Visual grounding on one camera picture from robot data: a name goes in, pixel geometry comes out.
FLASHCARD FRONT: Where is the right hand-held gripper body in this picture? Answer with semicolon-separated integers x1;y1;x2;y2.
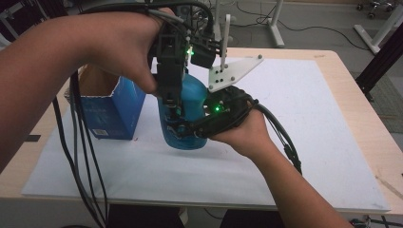
192;54;264;140

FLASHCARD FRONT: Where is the blue bottle with white cap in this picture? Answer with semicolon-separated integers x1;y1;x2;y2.
157;73;209;151

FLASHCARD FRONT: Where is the white desk leg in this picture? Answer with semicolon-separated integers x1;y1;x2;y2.
266;0;286;49
211;0;223;43
354;4;403;55

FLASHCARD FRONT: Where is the grey floor mat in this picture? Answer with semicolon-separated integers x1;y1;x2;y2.
369;74;403;135

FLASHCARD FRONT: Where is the person's left hand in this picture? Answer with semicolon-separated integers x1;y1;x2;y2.
75;8;176;96

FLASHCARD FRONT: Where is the black metal stand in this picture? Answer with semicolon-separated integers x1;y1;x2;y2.
355;23;403;103

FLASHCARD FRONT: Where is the chair caster base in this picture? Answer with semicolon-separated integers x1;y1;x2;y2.
356;0;394;19

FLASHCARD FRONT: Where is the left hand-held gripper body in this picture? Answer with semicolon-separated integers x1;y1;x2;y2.
147;13;232;107

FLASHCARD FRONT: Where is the person's right leg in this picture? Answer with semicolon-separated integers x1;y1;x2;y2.
219;208;284;228

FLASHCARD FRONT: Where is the person's leg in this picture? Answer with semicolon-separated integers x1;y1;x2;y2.
219;208;284;228
107;203;185;228

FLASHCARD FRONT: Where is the white foam mat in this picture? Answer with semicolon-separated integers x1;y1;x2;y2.
21;56;392;213

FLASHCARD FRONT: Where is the person's left leg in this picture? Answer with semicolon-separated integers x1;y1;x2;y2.
107;203;185;228

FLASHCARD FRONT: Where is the person's right hand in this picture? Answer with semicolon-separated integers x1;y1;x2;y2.
208;108;276;160

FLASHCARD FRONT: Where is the black floor cable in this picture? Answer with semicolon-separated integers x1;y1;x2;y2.
236;0;373;52

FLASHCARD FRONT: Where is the open blue cardboard box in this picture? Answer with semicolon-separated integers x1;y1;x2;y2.
65;65;147;142

